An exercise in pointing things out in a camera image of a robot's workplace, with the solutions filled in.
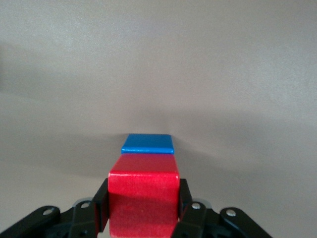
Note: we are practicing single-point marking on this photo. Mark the red wooden block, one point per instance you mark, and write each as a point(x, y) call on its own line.
point(143, 193)

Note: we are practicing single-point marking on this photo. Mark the blue wooden block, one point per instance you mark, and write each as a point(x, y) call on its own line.
point(147, 143)

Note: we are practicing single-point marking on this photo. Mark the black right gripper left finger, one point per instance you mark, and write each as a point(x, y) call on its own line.
point(84, 220)

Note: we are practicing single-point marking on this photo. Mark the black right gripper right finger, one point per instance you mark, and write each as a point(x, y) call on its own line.
point(198, 223)

